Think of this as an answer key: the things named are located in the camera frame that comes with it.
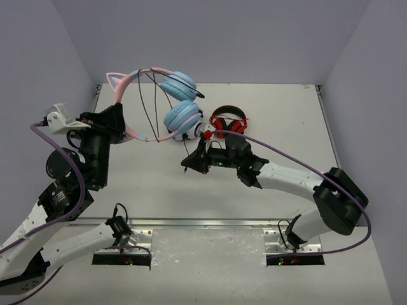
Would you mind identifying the black headphone cable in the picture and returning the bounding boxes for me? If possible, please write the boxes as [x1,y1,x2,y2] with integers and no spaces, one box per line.
[137,67,206,174]

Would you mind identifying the red black headphones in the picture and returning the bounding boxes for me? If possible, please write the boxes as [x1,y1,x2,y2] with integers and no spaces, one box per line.
[209,105,248,139]

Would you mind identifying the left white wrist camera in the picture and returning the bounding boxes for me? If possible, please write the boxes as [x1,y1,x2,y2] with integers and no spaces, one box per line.
[43,103,91,135]

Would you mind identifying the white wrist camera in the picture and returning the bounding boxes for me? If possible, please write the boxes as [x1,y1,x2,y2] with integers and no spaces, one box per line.
[43,103,91,135]
[199,124,216,152]

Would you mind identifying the metal base bracket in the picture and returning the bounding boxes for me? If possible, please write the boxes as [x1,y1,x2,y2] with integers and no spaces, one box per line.
[263,227,322,255]
[124,227,153,255]

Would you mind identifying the left metal base bracket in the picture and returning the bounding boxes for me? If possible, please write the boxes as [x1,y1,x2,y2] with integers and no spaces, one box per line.
[124,227,153,255]

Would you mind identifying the white black headphones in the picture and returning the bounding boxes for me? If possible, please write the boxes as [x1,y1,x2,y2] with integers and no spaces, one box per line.
[163,107,204,141]

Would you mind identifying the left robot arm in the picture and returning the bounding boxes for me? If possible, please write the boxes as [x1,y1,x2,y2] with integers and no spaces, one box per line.
[1,104,132,295]

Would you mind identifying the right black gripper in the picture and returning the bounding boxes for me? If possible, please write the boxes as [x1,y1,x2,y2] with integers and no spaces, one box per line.
[183,139,241,175]

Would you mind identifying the pink blue cat-ear headphones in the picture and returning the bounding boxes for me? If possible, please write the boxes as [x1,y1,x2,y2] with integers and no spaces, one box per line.
[106,67,206,143]

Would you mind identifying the right metal base bracket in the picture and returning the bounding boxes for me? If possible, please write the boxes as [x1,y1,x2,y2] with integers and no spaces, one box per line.
[263,227,322,255]

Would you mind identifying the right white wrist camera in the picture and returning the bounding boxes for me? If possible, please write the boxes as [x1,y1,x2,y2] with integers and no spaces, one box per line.
[199,124,216,152]

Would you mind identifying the metal table edge rail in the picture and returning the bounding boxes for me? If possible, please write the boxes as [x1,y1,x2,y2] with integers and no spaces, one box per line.
[69,217,325,228]

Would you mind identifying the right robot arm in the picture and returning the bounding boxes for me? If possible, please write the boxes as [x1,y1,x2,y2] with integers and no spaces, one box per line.
[181,136,369,252]

